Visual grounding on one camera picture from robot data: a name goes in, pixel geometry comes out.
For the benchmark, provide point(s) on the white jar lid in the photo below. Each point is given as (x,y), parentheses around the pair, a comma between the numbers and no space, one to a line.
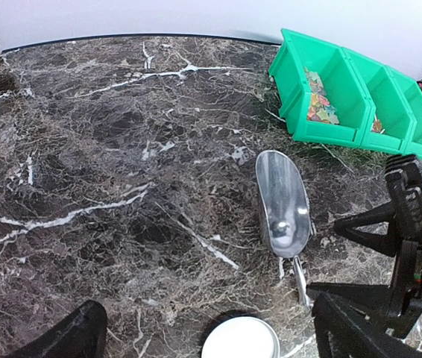
(243,336)

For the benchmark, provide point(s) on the star gummy candies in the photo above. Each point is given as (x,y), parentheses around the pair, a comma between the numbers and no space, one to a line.
(320,108)

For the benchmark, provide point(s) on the wrapped colourful candies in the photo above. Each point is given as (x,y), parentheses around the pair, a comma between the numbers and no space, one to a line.
(377,126)

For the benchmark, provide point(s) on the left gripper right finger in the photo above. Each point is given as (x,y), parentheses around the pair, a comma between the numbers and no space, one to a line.
(341,332)

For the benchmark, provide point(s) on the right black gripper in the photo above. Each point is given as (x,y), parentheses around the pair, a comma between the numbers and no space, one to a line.
(395,230)

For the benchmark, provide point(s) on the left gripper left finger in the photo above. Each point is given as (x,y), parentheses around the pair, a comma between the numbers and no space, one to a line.
(82,333)

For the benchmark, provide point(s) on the metal scoop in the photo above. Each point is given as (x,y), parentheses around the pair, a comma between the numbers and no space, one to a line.
(284,217)

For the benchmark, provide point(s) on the green three-compartment bin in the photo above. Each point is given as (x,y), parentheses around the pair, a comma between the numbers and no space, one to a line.
(361,89)

